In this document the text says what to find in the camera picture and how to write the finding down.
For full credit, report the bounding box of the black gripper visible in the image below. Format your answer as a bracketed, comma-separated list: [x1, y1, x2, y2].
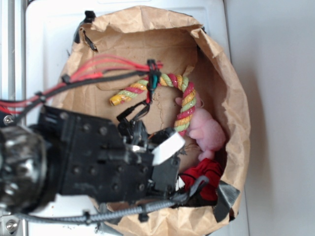
[118, 119, 185, 201]

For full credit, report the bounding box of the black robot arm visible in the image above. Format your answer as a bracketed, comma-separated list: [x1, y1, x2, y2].
[0, 106, 185, 213]

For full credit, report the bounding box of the pink plush toy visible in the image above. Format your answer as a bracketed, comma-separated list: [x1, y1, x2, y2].
[174, 94, 226, 161]

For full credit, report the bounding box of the red crumpled cloth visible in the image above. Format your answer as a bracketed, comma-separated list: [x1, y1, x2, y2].
[180, 158, 223, 202]

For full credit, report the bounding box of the brown paper bag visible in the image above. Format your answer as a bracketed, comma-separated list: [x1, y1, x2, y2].
[63, 6, 251, 236]

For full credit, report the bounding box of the multicolored twisted rope toy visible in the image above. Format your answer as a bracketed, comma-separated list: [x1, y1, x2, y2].
[109, 73, 197, 136]

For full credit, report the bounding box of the grey braided cable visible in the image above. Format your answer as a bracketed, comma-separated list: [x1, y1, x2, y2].
[14, 176, 210, 226]

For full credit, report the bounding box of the red wire bundle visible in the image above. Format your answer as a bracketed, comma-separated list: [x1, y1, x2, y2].
[0, 54, 164, 116]

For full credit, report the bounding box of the aluminium frame rail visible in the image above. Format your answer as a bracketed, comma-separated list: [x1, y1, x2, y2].
[0, 0, 28, 236]

